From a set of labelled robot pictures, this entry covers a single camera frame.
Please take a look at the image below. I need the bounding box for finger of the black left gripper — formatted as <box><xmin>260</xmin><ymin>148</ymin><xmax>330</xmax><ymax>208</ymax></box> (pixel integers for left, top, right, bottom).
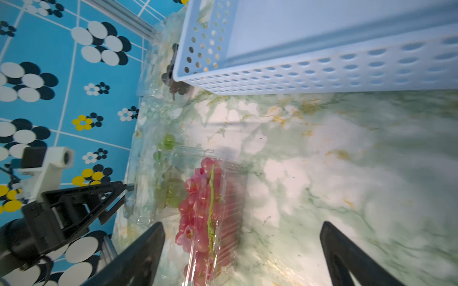
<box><xmin>88</xmin><ymin>195</ymin><xmax>125</xmax><ymax>225</ymax></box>
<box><xmin>42</xmin><ymin>181</ymin><xmax>134</xmax><ymax>215</ymax></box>

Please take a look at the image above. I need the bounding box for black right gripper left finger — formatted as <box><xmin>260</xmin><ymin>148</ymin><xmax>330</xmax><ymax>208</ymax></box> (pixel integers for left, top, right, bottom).
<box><xmin>84</xmin><ymin>222</ymin><xmax>165</xmax><ymax>286</ymax></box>

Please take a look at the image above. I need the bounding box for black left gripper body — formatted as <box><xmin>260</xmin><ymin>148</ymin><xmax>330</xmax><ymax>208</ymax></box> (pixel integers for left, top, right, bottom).
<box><xmin>21</xmin><ymin>201</ymin><xmax>97</xmax><ymax>254</ymax></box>

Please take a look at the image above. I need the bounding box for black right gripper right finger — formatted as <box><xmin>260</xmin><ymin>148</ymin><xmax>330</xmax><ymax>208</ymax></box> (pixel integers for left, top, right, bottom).
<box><xmin>320</xmin><ymin>221</ymin><xmax>403</xmax><ymax>286</ymax></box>

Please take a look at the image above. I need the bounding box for red grape bunch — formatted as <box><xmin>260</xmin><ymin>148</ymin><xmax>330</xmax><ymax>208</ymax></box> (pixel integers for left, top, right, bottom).
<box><xmin>208</xmin><ymin>170</ymin><xmax>242</xmax><ymax>280</ymax></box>
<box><xmin>175</xmin><ymin>157</ymin><xmax>215</xmax><ymax>286</ymax></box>

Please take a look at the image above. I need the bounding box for green grape bunch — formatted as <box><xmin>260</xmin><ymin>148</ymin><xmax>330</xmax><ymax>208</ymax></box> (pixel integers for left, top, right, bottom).
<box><xmin>153</xmin><ymin>133</ymin><xmax>187</xmax><ymax>209</ymax></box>

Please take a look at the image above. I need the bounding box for clear plastic clamshell container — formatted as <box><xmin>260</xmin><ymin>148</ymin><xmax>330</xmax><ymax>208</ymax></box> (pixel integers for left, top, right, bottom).
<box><xmin>137</xmin><ymin>10</ymin><xmax>194</xmax><ymax>102</ymax></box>

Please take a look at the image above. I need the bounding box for black grape bunch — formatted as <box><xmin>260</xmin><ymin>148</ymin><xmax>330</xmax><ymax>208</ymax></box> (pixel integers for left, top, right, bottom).
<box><xmin>160</xmin><ymin>42</ymin><xmax>192</xmax><ymax>101</ymax></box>

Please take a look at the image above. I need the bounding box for white perforated plastic basket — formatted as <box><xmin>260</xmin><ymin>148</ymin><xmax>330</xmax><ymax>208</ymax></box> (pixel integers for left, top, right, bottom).
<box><xmin>173</xmin><ymin>1</ymin><xmax>458</xmax><ymax>95</ymax></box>

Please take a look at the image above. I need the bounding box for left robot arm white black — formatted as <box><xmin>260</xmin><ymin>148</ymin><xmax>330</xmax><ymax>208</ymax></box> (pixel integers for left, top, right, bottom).
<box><xmin>1</xmin><ymin>181</ymin><xmax>134</xmax><ymax>286</ymax></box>

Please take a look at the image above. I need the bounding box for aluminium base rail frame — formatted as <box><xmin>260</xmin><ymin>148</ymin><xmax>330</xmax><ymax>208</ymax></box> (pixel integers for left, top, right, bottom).
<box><xmin>99</xmin><ymin>235</ymin><xmax>118</xmax><ymax>269</ymax></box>

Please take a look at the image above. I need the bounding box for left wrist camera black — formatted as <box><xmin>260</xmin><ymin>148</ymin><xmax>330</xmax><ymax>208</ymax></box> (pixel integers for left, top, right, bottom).
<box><xmin>15</xmin><ymin>147</ymin><xmax>75</xmax><ymax>203</ymax></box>

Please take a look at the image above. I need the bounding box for aluminium corner post left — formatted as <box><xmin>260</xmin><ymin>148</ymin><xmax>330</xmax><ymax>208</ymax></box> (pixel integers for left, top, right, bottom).
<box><xmin>84</xmin><ymin>0</ymin><xmax>159</xmax><ymax>39</ymax></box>

